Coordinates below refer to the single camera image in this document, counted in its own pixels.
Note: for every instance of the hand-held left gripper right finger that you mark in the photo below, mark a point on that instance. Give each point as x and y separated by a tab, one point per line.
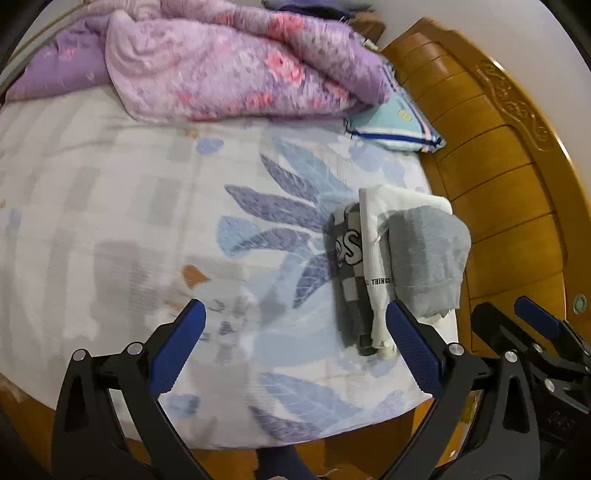
415	355

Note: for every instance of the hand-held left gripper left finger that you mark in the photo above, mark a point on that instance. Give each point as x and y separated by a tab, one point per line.
178	350

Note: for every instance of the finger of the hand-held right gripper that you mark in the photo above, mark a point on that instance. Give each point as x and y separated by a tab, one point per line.
489	323
535	314

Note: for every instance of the small round green fitting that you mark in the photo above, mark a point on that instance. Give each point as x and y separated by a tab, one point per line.
580	303

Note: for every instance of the grey checkered folded garment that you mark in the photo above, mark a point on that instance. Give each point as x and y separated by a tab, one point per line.
353	286

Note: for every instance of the white folded garment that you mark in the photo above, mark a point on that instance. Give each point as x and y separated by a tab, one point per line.
406	198

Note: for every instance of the person's own leg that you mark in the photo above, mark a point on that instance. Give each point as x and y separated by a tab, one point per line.
284	464

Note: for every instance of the white leaf print bed sheet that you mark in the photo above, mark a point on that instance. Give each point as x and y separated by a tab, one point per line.
115	207

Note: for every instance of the striped light blue pillow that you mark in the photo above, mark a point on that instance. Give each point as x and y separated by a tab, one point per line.
397	124

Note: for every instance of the purple floral quilt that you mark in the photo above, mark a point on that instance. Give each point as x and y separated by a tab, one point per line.
207	60

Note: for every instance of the dark cloth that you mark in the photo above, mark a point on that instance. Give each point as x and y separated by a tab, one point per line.
323	8

